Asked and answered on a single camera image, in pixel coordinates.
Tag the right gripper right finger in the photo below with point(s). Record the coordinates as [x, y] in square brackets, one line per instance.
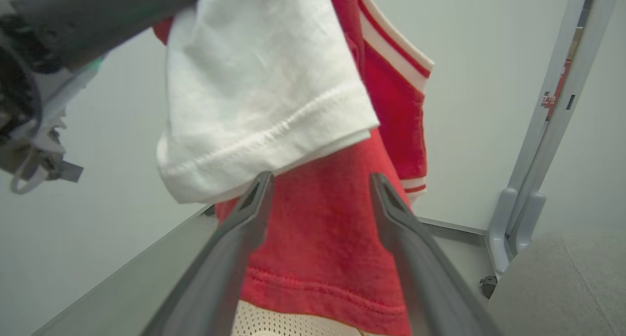
[425, 277]

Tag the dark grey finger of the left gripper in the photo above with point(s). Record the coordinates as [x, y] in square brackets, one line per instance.
[107, 18]

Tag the left gripper white grey body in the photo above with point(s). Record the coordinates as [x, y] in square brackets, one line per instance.
[46, 116]

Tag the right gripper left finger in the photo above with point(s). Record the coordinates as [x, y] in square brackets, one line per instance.
[222, 272]

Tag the red jersey with white trim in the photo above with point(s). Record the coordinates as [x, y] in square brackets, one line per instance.
[325, 238]

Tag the white t-shirt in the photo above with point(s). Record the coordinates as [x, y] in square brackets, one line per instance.
[259, 86]

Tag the cream mesh clothing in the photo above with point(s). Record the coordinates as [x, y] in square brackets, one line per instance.
[288, 322]

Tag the red sticker label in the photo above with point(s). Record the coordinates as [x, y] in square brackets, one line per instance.
[554, 95]

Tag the grey metal frame post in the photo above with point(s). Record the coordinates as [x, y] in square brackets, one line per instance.
[547, 130]

